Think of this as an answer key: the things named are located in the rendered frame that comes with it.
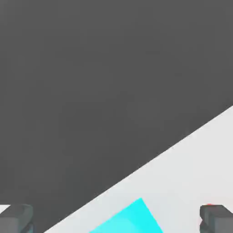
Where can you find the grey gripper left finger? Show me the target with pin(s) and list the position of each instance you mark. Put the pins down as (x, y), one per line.
(15, 219)

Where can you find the large cyan box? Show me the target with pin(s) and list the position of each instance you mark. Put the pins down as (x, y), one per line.
(131, 218)

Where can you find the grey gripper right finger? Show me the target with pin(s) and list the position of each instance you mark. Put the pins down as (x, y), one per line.
(216, 220)

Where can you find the small red cube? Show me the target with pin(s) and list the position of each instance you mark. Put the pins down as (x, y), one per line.
(209, 204)

